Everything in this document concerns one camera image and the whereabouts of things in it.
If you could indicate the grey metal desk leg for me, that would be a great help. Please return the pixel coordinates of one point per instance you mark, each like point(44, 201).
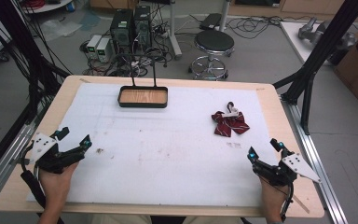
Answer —
point(174, 34)

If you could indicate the person's right hand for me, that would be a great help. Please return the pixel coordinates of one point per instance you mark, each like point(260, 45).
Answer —
point(272, 199)

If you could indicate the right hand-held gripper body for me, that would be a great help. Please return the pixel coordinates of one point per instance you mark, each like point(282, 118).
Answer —
point(276, 175)

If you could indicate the white foam mat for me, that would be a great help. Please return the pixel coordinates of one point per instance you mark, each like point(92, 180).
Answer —
point(167, 155)

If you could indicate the black computer tower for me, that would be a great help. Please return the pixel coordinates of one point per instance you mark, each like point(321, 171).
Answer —
point(142, 26)
point(121, 28)

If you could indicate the white board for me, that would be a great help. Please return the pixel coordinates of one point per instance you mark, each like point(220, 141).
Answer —
point(292, 37)

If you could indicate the round white table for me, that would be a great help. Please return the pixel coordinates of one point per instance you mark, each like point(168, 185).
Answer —
point(48, 5)

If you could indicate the red striped bow tie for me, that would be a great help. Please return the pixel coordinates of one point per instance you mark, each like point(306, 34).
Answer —
point(230, 123)

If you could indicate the white bench power supply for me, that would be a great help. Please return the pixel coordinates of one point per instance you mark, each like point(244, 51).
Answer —
point(103, 49)
point(93, 46)

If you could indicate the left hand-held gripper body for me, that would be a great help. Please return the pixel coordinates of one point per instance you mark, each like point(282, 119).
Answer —
point(48, 157)

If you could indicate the aluminium rail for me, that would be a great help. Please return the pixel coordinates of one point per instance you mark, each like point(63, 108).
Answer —
point(3, 168)
point(318, 165)

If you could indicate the black round stool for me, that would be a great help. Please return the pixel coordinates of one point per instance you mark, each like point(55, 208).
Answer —
point(214, 41)

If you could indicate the flat black box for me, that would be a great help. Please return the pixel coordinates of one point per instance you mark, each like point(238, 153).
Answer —
point(210, 21)

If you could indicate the person's left hand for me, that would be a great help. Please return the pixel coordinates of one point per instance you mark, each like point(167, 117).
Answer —
point(57, 186)

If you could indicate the black metal frame stand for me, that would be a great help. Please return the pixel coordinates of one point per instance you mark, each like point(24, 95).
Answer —
point(323, 46)
point(18, 46)

